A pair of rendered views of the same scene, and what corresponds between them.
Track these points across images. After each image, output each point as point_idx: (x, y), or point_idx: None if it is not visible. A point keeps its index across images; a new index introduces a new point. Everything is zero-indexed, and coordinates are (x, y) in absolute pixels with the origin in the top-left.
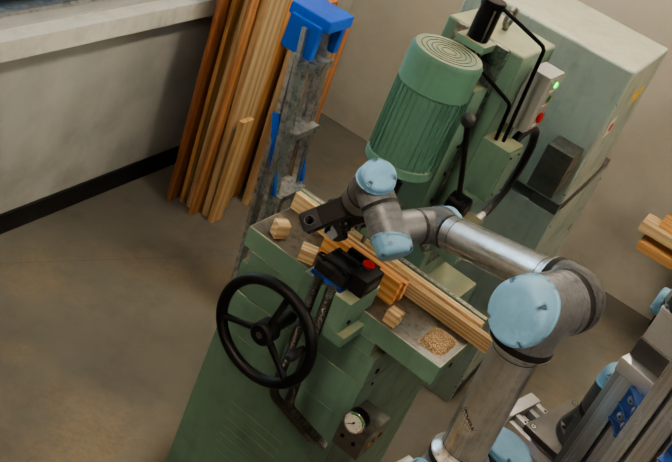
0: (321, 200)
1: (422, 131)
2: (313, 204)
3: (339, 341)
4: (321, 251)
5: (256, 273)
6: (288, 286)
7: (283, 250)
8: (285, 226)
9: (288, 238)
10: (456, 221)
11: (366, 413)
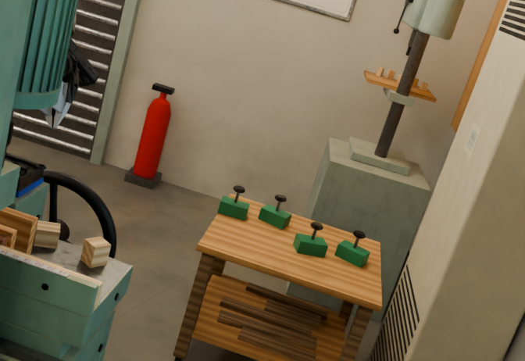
0: (58, 273)
1: None
2: (68, 269)
3: None
4: (43, 167)
5: (97, 194)
6: (61, 173)
7: (77, 246)
8: (92, 237)
9: (78, 261)
10: None
11: None
